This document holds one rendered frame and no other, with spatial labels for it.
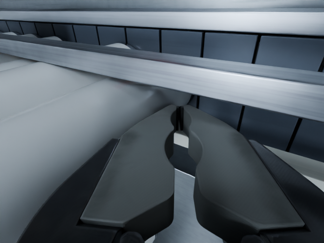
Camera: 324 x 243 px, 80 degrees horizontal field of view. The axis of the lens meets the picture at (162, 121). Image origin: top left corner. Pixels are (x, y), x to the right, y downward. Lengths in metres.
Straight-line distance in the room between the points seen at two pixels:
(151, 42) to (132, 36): 0.02
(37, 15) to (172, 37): 0.19
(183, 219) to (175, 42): 0.23
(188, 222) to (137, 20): 0.26
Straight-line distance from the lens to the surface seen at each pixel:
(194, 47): 0.17
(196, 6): 0.22
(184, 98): 0.16
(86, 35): 0.24
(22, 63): 0.20
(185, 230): 0.33
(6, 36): 0.20
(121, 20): 0.21
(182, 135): 0.16
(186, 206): 0.28
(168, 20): 0.18
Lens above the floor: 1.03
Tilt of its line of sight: 46 degrees down
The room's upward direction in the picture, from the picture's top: 131 degrees counter-clockwise
